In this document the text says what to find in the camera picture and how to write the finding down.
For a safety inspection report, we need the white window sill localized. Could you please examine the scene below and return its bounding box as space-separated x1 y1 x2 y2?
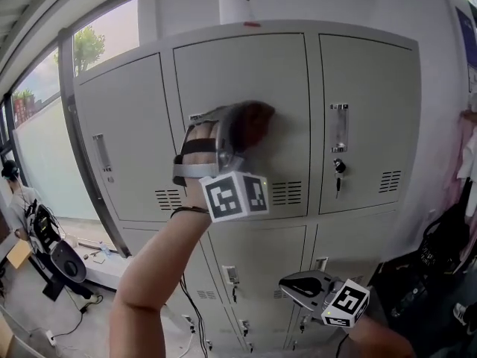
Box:
55 233 131 290

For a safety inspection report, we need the white cylindrical device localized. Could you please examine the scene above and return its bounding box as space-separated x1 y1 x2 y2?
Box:
218 0 257 25

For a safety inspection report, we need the brown wiping cloth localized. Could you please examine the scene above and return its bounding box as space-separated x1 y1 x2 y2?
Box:
227 100 277 153

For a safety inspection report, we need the person's left hand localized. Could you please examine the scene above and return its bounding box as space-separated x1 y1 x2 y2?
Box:
181 124 217 166

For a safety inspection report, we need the grey metal locker cabinet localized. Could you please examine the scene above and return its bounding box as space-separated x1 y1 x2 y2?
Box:
70 19 422 354

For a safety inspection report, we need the green tree outside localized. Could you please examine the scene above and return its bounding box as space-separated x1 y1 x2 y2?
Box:
72 26 107 77

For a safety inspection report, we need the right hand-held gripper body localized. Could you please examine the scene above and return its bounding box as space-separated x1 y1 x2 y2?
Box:
320 278 370 328

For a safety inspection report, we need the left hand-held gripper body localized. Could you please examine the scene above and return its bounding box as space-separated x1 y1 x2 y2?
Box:
172 104 270 223

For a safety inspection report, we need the window frame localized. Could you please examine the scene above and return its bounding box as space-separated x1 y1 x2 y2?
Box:
0 28 132 260

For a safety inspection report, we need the blue wall poster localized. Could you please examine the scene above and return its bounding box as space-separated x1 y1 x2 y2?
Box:
455 5 477 69

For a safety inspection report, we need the pink hanging garment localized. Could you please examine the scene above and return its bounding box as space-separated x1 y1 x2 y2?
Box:
452 110 477 260

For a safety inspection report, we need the wooden furniture piece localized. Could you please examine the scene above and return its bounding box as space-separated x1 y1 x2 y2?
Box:
0 313 18 358

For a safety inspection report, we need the person's left forearm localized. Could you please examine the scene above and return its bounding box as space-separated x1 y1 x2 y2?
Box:
108 184 212 358

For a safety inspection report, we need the black floor cable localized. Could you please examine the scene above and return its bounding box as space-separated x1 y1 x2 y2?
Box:
51 292 105 341

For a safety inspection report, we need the grey metal locker door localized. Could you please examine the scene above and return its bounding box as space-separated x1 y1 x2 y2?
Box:
171 32 312 223

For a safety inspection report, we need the person's right forearm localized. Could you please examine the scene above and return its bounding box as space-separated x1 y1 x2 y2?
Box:
346 313 417 358

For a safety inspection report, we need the black wrist band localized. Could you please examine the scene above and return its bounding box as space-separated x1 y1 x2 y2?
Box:
169 205 210 220

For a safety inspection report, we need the black tote bag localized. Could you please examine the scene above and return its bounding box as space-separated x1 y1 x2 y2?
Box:
419 199 471 275

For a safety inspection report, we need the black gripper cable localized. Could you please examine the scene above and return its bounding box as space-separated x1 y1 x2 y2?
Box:
178 274 209 358

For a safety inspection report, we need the tan cardboard box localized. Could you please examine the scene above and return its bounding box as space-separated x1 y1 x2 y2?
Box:
5 241 34 271

